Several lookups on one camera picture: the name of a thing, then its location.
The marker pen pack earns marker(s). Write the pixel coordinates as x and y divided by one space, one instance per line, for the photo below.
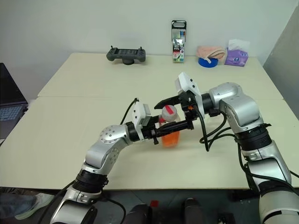
179 44

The dark grey handheld controller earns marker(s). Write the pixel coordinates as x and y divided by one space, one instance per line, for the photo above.
126 54

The grey partition panel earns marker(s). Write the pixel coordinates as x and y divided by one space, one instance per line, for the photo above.
283 46

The blue jeans leg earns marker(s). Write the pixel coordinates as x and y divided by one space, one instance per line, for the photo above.
14 200

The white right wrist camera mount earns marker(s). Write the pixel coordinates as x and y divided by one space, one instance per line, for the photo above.
187 81

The small red block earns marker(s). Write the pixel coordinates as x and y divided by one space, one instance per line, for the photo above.
154 203

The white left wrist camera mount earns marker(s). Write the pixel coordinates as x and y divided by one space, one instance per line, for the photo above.
139 114

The pink folded towel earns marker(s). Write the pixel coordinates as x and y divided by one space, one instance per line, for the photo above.
210 51

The blue tape roll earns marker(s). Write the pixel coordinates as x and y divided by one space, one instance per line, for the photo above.
206 64

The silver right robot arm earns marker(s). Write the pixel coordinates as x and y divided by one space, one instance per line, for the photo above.
243 105

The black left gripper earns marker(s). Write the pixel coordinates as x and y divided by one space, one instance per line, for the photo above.
149 133

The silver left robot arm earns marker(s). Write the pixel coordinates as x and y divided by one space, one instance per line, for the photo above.
109 137

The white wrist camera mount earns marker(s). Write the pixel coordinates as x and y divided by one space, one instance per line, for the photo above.
139 114
187 81

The dark laptop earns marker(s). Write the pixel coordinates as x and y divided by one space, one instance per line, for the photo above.
10 93

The orange drink plastic bottle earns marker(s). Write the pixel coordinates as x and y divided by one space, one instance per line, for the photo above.
171 140

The grey green sneaker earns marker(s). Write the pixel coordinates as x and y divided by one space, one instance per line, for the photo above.
39 205

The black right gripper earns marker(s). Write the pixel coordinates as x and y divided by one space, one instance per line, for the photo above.
189 105

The dark rounded shape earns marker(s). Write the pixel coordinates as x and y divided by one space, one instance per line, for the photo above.
139 214
192 210

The purple tissue pack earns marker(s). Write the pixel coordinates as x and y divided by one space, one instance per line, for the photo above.
236 58

